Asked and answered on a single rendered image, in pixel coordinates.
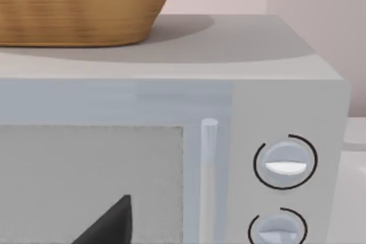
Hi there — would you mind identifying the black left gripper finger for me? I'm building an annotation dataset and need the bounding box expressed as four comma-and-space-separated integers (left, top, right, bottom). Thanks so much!
70, 194, 133, 244

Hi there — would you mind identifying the pale blue microwave door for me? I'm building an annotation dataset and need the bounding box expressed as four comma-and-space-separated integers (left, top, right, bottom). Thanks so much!
0, 81, 233, 244

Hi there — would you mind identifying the pale blue microwave knob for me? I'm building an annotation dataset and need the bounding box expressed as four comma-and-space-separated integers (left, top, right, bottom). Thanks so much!
261, 141, 311, 183
257, 214, 303, 244

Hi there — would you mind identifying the pale microwave oven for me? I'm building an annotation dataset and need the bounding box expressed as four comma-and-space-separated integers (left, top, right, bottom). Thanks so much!
0, 14, 352, 244

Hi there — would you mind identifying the woven wooden basket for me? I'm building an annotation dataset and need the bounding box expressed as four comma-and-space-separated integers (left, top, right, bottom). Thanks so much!
0, 0, 184, 48

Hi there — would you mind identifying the pale microwave door handle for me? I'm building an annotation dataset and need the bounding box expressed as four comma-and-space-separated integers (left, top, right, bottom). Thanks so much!
200, 118, 218, 244

